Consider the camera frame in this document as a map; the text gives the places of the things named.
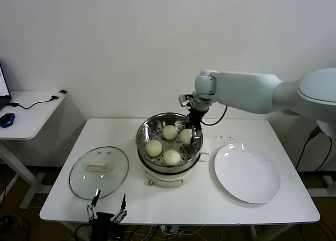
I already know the white power strip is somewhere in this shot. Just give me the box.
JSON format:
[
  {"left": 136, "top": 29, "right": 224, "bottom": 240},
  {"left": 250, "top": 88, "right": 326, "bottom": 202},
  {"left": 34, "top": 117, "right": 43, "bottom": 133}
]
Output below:
[{"left": 160, "top": 225, "right": 185, "bottom": 237}]

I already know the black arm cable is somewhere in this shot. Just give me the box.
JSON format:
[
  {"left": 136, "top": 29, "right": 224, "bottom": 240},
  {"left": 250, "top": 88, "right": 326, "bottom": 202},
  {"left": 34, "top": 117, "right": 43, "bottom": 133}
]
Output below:
[
  {"left": 200, "top": 104, "right": 228, "bottom": 127},
  {"left": 74, "top": 223, "right": 91, "bottom": 241}
]

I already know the black hanging power cable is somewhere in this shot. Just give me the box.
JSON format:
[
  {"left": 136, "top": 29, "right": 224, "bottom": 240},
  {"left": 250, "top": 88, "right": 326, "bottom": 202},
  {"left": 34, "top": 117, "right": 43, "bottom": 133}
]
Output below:
[{"left": 296, "top": 124, "right": 333, "bottom": 174}]

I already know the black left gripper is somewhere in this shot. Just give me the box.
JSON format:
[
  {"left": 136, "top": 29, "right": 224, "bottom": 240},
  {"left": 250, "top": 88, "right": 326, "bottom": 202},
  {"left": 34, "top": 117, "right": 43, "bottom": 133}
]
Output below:
[{"left": 86, "top": 189, "right": 128, "bottom": 241}]

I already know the stainless steel steamer basket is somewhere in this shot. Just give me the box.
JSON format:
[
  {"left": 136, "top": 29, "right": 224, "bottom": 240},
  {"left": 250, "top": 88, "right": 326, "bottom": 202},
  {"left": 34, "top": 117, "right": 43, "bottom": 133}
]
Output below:
[{"left": 135, "top": 112, "right": 204, "bottom": 174}]

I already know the black cable with adapter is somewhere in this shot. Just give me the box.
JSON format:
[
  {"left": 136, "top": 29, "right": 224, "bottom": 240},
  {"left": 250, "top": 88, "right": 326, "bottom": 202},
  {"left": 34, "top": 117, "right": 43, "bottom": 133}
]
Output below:
[{"left": 9, "top": 89, "right": 67, "bottom": 110}]

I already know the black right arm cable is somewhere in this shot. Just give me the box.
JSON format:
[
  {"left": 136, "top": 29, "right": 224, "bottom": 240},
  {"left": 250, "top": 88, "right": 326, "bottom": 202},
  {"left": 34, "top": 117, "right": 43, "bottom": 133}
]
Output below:
[{"left": 200, "top": 104, "right": 228, "bottom": 127}]

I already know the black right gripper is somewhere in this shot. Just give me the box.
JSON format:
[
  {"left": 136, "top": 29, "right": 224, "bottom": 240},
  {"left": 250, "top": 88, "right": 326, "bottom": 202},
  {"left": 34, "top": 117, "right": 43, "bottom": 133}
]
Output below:
[{"left": 185, "top": 103, "right": 209, "bottom": 145}]

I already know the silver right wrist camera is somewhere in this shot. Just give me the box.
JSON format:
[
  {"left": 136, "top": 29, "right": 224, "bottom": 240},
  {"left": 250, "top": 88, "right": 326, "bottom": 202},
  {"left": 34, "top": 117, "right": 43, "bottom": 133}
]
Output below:
[{"left": 178, "top": 93, "right": 193, "bottom": 107}]

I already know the white electric cooker base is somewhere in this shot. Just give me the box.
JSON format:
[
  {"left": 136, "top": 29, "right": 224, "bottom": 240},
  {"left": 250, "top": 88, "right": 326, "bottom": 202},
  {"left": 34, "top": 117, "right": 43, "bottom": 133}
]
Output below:
[{"left": 130, "top": 125, "right": 212, "bottom": 188}]

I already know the blue computer mouse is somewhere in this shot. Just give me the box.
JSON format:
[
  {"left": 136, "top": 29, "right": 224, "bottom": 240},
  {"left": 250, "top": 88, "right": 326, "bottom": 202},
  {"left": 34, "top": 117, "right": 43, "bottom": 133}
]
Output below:
[{"left": 0, "top": 112, "right": 16, "bottom": 128}]

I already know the white steamed baozi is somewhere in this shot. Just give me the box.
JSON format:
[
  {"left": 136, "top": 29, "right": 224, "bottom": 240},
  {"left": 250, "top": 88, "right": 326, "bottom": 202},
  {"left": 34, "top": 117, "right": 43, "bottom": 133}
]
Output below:
[
  {"left": 163, "top": 149, "right": 182, "bottom": 166},
  {"left": 178, "top": 129, "right": 194, "bottom": 145},
  {"left": 162, "top": 124, "right": 179, "bottom": 141},
  {"left": 145, "top": 140, "right": 163, "bottom": 158}
]

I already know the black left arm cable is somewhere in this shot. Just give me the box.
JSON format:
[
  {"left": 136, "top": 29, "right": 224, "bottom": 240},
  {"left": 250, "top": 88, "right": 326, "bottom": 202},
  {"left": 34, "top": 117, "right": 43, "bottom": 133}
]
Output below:
[{"left": 74, "top": 223, "right": 91, "bottom": 241}]

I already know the glass lid with white handle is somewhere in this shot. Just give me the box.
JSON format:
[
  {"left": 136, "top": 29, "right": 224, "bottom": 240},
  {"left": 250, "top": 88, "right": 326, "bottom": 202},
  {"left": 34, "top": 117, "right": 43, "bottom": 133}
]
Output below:
[{"left": 69, "top": 145, "right": 130, "bottom": 201}]

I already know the computer monitor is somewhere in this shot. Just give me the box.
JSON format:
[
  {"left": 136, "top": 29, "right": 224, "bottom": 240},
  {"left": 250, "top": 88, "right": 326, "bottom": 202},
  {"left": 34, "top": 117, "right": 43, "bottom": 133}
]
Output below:
[{"left": 0, "top": 58, "right": 13, "bottom": 108}]

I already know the white side desk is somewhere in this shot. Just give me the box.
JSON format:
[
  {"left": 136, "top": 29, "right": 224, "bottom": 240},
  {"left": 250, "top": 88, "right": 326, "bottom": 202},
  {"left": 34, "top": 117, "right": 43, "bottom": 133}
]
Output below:
[{"left": 0, "top": 90, "right": 68, "bottom": 209}]

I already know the white round plate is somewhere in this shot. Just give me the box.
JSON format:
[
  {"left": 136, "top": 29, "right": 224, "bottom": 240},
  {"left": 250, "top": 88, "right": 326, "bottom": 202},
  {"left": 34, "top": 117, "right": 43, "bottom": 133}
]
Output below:
[{"left": 213, "top": 143, "right": 282, "bottom": 205}]

